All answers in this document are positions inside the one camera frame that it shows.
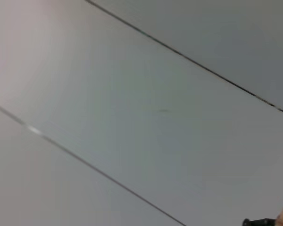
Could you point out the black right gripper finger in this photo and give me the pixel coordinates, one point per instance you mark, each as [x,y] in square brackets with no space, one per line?
[259,222]

